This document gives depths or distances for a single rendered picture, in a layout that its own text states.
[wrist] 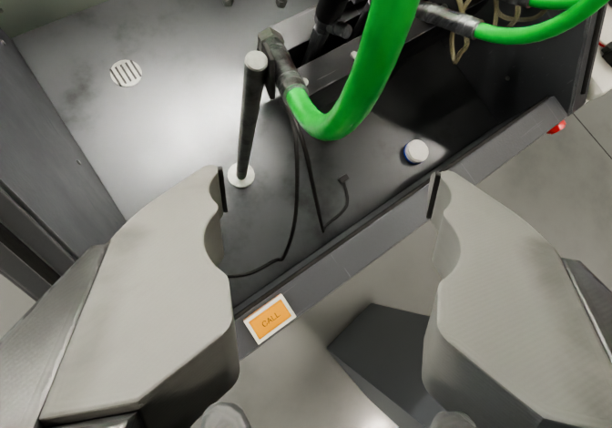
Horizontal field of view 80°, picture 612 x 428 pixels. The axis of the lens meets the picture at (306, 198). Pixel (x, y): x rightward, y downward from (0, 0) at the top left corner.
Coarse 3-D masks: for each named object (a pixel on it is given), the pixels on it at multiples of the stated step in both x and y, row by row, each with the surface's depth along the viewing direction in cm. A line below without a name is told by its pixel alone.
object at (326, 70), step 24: (432, 0) 51; (480, 0) 52; (288, 24) 45; (312, 24) 46; (432, 24) 50; (288, 48) 45; (336, 48) 46; (408, 48) 52; (312, 72) 45; (336, 72) 45; (312, 96) 45; (336, 96) 52
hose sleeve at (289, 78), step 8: (272, 40) 29; (280, 40) 29; (272, 48) 28; (280, 48) 28; (280, 56) 27; (288, 56) 27; (280, 64) 26; (288, 64) 26; (280, 72) 25; (288, 72) 25; (296, 72) 25; (280, 80) 25; (288, 80) 24; (296, 80) 24; (280, 88) 25; (288, 88) 24; (304, 88) 24; (280, 96) 25; (288, 104) 25
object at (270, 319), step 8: (280, 304) 41; (264, 312) 40; (272, 312) 40; (280, 312) 40; (288, 312) 41; (256, 320) 40; (264, 320) 40; (272, 320) 40; (280, 320) 40; (256, 328) 40; (264, 328) 40; (272, 328) 40
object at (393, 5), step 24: (384, 0) 10; (408, 0) 10; (384, 24) 11; (408, 24) 11; (360, 48) 12; (384, 48) 12; (360, 72) 13; (384, 72) 12; (288, 96) 24; (360, 96) 13; (312, 120) 19; (336, 120) 16; (360, 120) 15
